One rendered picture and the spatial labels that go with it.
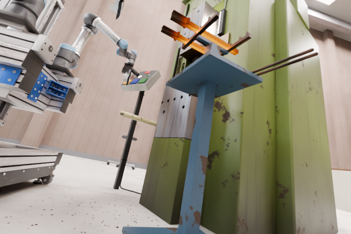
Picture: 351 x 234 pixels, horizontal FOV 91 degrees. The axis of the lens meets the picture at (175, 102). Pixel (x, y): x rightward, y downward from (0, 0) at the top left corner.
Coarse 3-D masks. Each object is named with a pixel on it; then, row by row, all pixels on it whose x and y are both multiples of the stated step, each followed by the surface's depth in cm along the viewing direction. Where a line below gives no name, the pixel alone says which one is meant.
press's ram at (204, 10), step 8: (200, 8) 162; (208, 8) 160; (192, 16) 169; (200, 16) 156; (208, 16) 158; (200, 24) 151; (216, 24) 164; (184, 32) 170; (192, 32) 157; (216, 32) 162
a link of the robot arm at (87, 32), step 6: (84, 24) 160; (84, 30) 159; (90, 30) 161; (96, 30) 168; (78, 36) 157; (84, 36) 158; (90, 36) 164; (78, 42) 154; (84, 42) 158; (78, 48) 154; (78, 54) 153; (78, 60) 156; (72, 66) 151
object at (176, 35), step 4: (164, 28) 96; (168, 28) 96; (164, 32) 97; (168, 32) 96; (172, 32) 98; (176, 32) 98; (172, 36) 98; (176, 36) 98; (180, 36) 99; (180, 40) 101; (184, 40) 100; (192, 44) 102; (196, 44) 104; (196, 48) 105; (200, 48) 105; (204, 48) 106; (204, 52) 107
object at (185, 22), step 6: (174, 12) 86; (174, 18) 85; (180, 18) 87; (186, 18) 88; (180, 24) 88; (186, 24) 87; (192, 24) 89; (192, 30) 92; (204, 36) 94; (210, 36) 94; (216, 42) 97; (222, 42) 97; (234, 54) 104
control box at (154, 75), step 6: (138, 72) 193; (144, 72) 188; (150, 72) 183; (156, 72) 179; (132, 78) 184; (138, 78) 179; (144, 78) 174; (150, 78) 170; (156, 78) 179; (132, 84) 172; (138, 84) 167; (144, 84) 164; (150, 84) 170; (126, 90) 180; (132, 90) 177; (138, 90) 173; (144, 90) 170
